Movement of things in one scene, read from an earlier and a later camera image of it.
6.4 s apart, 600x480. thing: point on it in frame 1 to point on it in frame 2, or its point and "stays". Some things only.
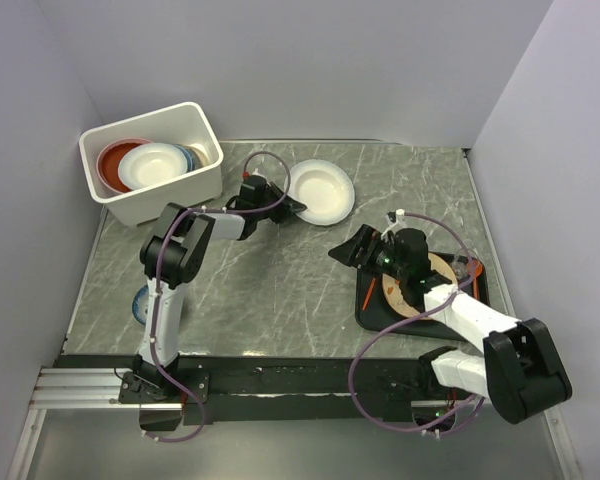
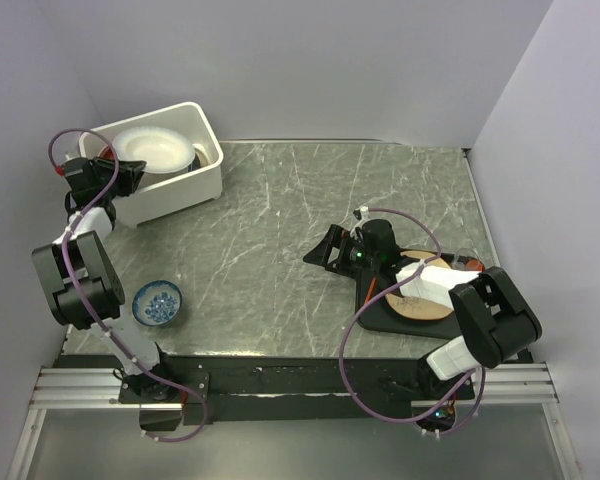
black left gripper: [288, 206] to [130, 174]
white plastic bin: [140, 166] stays
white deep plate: [325, 187] to [162, 149]
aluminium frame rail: [97, 388] stays
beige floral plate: [202, 152] stays
